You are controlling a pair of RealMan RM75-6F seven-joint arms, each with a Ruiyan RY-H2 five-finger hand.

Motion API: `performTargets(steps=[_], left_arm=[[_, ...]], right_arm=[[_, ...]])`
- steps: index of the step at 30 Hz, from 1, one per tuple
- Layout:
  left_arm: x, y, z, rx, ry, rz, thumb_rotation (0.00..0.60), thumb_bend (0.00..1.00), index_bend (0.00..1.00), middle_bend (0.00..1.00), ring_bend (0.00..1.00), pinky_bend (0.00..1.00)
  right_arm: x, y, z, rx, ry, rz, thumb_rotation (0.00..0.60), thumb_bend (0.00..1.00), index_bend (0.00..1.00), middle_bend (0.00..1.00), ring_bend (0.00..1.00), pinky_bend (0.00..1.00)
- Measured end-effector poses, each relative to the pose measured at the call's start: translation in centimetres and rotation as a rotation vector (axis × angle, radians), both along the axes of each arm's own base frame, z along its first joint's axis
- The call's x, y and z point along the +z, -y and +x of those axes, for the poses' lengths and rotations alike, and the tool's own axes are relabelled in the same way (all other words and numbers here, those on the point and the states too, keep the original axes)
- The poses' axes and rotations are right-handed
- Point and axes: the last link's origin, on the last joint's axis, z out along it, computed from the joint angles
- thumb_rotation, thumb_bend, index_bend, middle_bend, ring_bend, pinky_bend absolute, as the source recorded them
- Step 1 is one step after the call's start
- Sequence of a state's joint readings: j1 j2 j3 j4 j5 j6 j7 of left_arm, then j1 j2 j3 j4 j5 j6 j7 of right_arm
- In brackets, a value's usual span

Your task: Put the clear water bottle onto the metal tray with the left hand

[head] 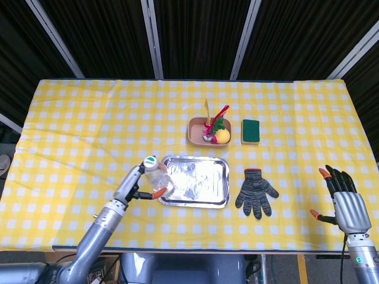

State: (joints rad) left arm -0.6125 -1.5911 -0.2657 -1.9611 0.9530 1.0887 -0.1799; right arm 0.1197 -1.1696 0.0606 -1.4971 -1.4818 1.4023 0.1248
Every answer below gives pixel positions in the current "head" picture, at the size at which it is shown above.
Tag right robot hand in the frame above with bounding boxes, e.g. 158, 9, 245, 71
310, 164, 372, 236

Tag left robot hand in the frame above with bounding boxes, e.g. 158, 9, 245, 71
113, 165, 168, 206

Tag clear plastic bottle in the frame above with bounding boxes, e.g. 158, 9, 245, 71
143, 155, 175, 196

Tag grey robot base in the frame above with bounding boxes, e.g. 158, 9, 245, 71
118, 252, 247, 284

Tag rectangular metal tray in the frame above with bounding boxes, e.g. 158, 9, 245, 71
158, 155, 231, 209

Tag brown rectangular bowl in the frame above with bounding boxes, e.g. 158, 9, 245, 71
186, 117, 233, 148

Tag yellow checkered tablecloth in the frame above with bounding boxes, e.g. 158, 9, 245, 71
0, 78, 378, 252

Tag grey knitted work glove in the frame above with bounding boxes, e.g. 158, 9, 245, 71
235, 168, 280, 220

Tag colourful feather shuttlecock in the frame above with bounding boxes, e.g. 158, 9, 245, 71
202, 99, 230, 144

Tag yellow toy fruit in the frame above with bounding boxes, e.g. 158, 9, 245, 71
215, 129, 231, 144

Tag green and yellow sponge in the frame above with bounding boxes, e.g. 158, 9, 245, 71
240, 119, 261, 146

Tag black cable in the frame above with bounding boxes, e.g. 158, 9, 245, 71
339, 235, 348, 284

